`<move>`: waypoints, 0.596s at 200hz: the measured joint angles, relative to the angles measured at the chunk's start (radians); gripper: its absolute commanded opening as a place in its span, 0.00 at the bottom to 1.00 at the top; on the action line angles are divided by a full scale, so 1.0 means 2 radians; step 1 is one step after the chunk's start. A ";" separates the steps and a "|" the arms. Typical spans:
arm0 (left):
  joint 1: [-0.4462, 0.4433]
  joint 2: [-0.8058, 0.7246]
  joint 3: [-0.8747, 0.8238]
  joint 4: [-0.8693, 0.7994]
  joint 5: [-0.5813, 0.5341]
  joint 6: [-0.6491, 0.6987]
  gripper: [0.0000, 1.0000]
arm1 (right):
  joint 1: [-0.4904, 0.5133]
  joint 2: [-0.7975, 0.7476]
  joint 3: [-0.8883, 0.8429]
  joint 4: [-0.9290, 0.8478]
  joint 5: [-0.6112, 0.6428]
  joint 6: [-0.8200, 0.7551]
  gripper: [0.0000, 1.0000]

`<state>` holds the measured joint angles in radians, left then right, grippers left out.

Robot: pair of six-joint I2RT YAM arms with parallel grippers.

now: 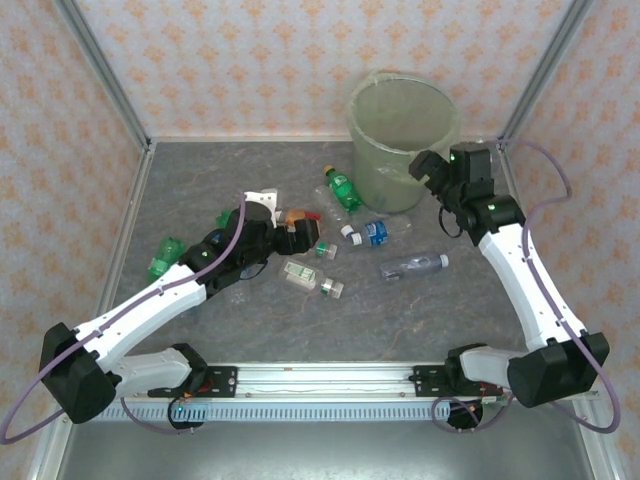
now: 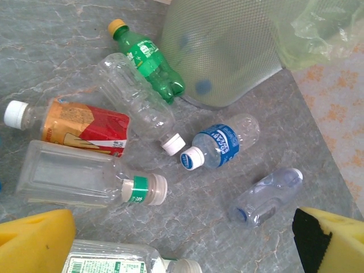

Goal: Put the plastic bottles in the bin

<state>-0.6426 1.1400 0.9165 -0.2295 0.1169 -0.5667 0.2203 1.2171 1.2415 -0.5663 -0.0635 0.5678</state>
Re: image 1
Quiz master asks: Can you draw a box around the orange and red label bottle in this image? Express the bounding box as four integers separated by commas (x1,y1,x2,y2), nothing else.
277,207,324,225

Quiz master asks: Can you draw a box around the clear bottle dark blue label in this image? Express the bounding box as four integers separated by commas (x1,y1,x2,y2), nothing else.
378,252,450,282

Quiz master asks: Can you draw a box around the aluminium frame post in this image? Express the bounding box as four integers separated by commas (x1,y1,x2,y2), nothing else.
52,0,154,151
498,0,597,143

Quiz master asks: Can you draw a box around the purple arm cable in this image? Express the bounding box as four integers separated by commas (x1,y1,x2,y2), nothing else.
0,192,249,446
430,139,623,435

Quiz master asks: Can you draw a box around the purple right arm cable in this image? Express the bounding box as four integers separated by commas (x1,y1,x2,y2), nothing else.
430,139,623,435

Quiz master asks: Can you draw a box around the green bottle with yellow cap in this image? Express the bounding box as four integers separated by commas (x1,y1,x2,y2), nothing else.
322,164,365,215

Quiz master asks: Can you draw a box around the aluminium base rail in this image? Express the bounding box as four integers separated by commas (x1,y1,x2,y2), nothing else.
117,362,601,402

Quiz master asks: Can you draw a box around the translucent green plastic bin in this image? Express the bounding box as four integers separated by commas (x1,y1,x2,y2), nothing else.
347,69,462,214

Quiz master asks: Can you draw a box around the aluminium table edge rail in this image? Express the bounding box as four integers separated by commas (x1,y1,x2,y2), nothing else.
497,138,619,480
24,141,157,480
147,133,504,146

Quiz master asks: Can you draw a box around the grey slotted cable duct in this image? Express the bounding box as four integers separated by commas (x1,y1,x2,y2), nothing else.
102,401,454,422

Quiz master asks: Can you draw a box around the crushed green plastic bottle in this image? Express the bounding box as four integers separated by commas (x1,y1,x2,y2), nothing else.
146,235,187,282

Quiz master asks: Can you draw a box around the clear crushed bottle white cap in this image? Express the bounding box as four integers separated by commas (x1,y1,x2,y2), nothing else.
313,184,355,239

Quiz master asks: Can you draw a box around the grey sheet metal panel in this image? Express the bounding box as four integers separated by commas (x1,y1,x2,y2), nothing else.
54,418,594,480

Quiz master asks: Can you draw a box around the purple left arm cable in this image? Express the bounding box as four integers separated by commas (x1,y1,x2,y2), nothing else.
0,192,249,446

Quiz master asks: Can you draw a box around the clear bottle green white label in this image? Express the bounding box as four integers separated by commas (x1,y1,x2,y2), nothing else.
279,258,346,300

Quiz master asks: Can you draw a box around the black round base unit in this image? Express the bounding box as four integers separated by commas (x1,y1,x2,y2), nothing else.
446,398,485,432
167,397,207,432

